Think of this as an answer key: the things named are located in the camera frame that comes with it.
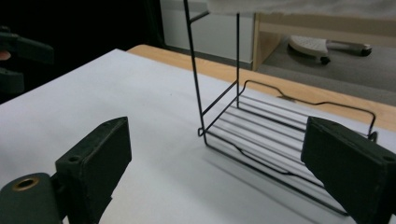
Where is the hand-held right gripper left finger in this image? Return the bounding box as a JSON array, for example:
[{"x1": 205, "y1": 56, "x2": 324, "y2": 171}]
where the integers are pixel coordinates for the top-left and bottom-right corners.
[{"x1": 50, "y1": 116, "x2": 133, "y2": 224}]

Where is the white office chair base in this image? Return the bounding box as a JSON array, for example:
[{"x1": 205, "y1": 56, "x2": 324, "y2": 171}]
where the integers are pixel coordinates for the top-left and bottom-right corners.
[{"x1": 287, "y1": 35, "x2": 374, "y2": 65}]

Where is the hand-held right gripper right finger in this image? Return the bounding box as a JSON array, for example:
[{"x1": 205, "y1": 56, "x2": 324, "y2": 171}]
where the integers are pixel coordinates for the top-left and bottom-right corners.
[{"x1": 300, "y1": 116, "x2": 396, "y2": 224}]

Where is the white table sheet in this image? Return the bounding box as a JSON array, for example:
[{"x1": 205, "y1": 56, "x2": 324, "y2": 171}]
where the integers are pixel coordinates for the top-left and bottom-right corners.
[{"x1": 0, "y1": 49, "x2": 396, "y2": 224}]

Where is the black wire rack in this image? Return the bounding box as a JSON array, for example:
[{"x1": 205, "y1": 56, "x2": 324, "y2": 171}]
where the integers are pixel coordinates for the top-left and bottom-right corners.
[{"x1": 183, "y1": 0, "x2": 379, "y2": 217}]

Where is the white towel with coloured stitching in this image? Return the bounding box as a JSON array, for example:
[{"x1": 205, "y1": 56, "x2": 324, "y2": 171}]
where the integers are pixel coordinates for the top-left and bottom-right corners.
[{"x1": 206, "y1": 0, "x2": 396, "y2": 21}]

